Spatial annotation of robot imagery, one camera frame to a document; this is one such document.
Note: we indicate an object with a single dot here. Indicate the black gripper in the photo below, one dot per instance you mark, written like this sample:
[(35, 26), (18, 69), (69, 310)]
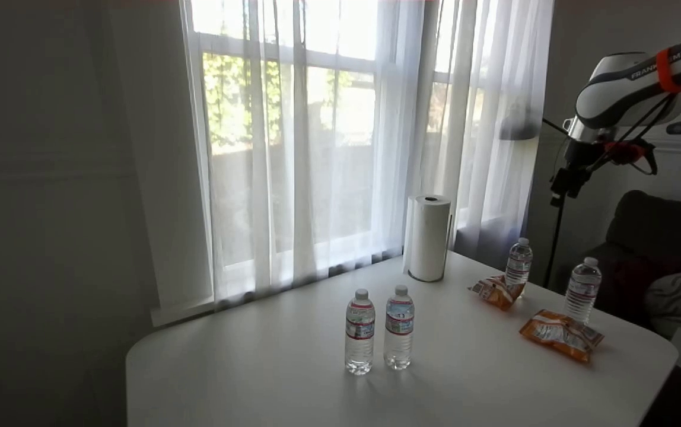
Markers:
[(582, 157)]

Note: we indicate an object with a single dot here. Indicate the clear plastic water bottle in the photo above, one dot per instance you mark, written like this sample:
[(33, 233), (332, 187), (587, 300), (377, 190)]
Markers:
[(400, 329), (518, 268), (359, 336), (586, 293)]

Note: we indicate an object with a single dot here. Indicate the orange snack packet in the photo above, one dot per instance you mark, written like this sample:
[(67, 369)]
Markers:
[(498, 296), (561, 336)]

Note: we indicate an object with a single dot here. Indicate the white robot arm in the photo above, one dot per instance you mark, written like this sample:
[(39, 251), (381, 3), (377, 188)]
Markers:
[(616, 96)]

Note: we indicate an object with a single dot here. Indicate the black tripod stand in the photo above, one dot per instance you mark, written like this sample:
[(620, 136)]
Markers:
[(552, 246)]

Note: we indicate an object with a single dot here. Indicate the dark grey sofa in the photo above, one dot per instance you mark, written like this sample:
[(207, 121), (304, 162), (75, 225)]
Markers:
[(664, 227)]

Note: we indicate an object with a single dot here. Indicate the narrow sheer white curtain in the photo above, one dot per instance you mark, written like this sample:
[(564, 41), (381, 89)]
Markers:
[(498, 63)]

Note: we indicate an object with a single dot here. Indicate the white paper towel roll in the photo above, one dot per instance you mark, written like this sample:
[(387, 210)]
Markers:
[(428, 239)]

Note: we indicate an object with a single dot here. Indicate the metal paper towel holder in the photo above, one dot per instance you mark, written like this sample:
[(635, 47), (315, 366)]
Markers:
[(425, 278)]

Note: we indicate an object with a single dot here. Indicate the wide sheer white curtain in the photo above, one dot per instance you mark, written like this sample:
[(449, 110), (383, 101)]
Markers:
[(317, 197)]

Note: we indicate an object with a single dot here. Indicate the white window frame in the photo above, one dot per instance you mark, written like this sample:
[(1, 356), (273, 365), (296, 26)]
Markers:
[(432, 96)]

